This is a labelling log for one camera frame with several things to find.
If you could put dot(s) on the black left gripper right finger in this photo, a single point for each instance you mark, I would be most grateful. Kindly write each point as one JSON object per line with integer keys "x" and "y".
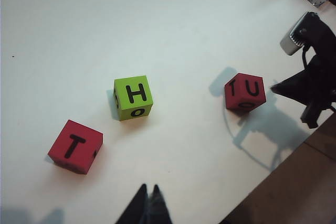
{"x": 158, "y": 208}

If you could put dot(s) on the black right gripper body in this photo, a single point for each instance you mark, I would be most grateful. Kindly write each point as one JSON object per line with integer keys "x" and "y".
{"x": 326, "y": 64}

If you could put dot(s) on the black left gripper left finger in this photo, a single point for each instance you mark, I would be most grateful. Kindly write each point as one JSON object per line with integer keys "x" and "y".
{"x": 136, "y": 208}

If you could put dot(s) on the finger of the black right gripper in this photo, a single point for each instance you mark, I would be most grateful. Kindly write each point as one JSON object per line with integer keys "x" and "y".
{"x": 302, "y": 85}
{"x": 313, "y": 116}

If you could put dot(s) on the red foam block with U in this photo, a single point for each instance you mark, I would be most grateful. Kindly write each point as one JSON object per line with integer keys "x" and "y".
{"x": 236, "y": 100}

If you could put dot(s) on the red foam block with penguin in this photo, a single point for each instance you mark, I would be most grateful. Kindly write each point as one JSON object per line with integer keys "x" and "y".
{"x": 76, "y": 155}

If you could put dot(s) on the green foam letter block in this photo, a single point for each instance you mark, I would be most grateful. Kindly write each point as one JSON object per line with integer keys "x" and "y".
{"x": 123, "y": 106}

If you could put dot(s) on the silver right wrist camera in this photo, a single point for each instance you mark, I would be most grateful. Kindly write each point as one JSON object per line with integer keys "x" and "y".
{"x": 292, "y": 41}

